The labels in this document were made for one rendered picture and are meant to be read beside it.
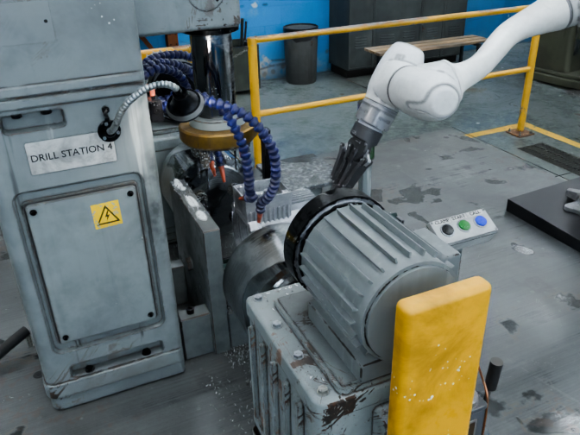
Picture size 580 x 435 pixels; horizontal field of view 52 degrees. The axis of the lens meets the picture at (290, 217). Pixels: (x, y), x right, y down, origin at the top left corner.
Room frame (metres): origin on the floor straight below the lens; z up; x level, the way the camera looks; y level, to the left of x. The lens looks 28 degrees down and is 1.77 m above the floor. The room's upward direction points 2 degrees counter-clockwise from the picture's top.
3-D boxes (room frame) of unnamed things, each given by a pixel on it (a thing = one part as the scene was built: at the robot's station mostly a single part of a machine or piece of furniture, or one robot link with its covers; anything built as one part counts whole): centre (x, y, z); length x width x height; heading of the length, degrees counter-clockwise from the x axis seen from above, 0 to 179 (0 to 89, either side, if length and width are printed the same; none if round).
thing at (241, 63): (6.22, 0.56, 0.41); 0.52 x 0.47 x 0.82; 114
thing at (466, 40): (6.38, -1.54, 0.21); 1.40 x 0.33 x 0.43; 112
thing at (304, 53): (6.63, -0.17, 0.30); 0.39 x 0.39 x 0.60
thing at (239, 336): (1.18, 0.14, 0.86); 0.07 x 0.06 x 0.12; 24
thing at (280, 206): (1.33, 0.07, 1.11); 0.12 x 0.11 x 0.07; 112
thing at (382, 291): (0.74, -0.16, 1.16); 0.33 x 0.26 x 0.42; 24
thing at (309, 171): (1.96, -0.04, 0.86); 0.27 x 0.24 x 0.12; 24
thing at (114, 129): (1.00, 0.24, 1.46); 0.18 x 0.11 x 0.13; 114
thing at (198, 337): (1.25, 0.26, 0.97); 0.30 x 0.11 x 0.34; 24
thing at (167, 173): (1.61, 0.25, 1.04); 0.41 x 0.25 x 0.25; 24
